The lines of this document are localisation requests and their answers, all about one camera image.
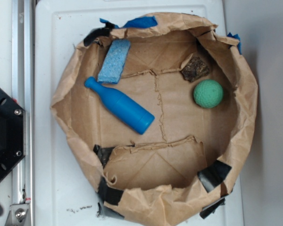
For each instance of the light blue sponge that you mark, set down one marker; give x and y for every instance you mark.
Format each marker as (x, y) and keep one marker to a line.
(114, 62)

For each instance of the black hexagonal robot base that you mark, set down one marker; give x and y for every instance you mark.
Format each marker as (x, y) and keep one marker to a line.
(11, 134)

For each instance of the blue plastic bottle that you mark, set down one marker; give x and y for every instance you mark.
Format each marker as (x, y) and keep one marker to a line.
(122, 106)

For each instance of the brown paper bag bin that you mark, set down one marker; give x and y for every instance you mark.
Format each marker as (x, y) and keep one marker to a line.
(190, 157)

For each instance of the green dimpled ball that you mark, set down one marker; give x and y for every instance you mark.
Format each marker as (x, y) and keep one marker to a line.
(208, 94)

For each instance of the brown rough rock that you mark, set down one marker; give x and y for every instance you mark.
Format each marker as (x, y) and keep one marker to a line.
(195, 69)

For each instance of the white plastic tray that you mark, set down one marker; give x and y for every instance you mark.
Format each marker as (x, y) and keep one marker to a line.
(63, 194)

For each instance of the aluminium extrusion rail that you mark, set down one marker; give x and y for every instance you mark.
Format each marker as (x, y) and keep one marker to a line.
(23, 92)

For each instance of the metal corner bracket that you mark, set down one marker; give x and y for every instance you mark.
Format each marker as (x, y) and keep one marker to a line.
(17, 214)

